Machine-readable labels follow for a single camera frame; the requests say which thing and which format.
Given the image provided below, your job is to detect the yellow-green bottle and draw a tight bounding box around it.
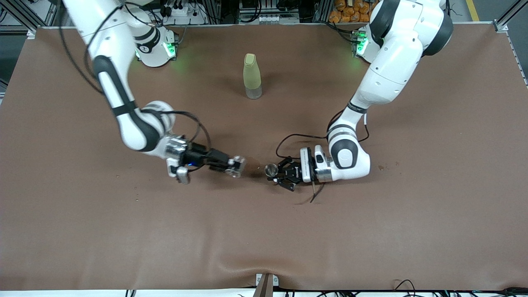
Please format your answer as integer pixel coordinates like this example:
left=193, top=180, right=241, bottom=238
left=243, top=53, right=263, bottom=100

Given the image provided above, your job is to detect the long white socket strip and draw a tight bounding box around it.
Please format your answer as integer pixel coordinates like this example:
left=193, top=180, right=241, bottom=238
left=238, top=14, right=300, bottom=24

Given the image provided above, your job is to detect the white table edge bracket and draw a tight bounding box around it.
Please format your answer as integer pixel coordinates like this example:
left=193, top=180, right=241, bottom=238
left=255, top=273, right=279, bottom=288

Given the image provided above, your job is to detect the brown vertical post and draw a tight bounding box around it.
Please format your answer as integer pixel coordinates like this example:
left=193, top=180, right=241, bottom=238
left=252, top=274, right=273, bottom=297

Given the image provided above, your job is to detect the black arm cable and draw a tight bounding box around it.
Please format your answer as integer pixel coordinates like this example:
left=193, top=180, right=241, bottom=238
left=276, top=109, right=370, bottom=204
left=58, top=0, right=213, bottom=172

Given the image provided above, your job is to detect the thin black cable loop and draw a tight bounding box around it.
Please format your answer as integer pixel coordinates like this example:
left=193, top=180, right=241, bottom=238
left=392, top=279, right=417, bottom=297

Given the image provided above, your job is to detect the white power strip with plugs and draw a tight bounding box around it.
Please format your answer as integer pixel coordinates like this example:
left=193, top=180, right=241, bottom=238
left=156, top=3, right=207, bottom=25

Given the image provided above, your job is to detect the aluminium frame strut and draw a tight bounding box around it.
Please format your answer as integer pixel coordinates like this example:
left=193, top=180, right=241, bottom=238
left=495, top=0, right=528, bottom=29
left=0, top=0, right=62, bottom=33

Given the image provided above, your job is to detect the black base power cable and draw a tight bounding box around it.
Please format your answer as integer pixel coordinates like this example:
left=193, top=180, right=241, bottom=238
left=324, top=21, right=359, bottom=44

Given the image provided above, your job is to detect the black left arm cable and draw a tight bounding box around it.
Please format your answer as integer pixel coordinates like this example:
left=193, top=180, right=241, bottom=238
left=276, top=109, right=370, bottom=204

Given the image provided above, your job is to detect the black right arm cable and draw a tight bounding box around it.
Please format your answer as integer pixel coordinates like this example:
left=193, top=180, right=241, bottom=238
left=58, top=0, right=213, bottom=172

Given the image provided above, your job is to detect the orange snack packets pile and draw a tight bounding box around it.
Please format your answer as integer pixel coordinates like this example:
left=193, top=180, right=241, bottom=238
left=329, top=0, right=374, bottom=24

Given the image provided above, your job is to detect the brown table cloth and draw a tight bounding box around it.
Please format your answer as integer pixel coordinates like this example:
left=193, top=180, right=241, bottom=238
left=0, top=23, right=528, bottom=292

